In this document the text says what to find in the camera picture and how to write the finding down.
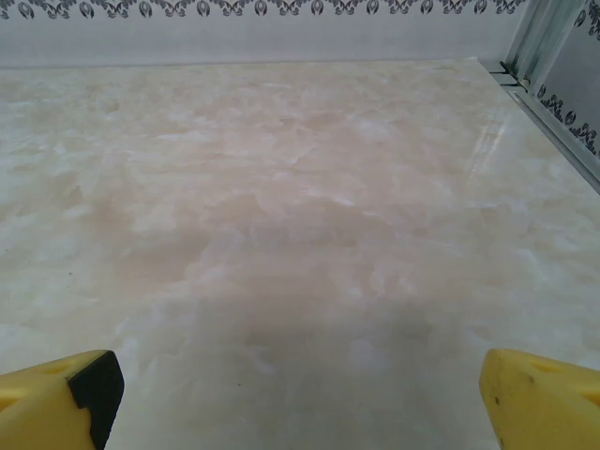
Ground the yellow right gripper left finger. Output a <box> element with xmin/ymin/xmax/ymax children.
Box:
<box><xmin>0</xmin><ymin>349</ymin><xmax>126</xmax><ymax>450</ymax></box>

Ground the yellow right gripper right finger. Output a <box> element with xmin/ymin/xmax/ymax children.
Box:
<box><xmin>477</xmin><ymin>347</ymin><xmax>600</xmax><ymax>450</ymax></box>

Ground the right aluminium side rail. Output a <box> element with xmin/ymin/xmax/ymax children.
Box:
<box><xmin>487</xmin><ymin>60</ymin><xmax>600</xmax><ymax>193</ymax></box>

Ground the right aluminium frame post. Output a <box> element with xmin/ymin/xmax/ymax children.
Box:
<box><xmin>508</xmin><ymin>0</ymin><xmax>576</xmax><ymax>88</ymax></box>

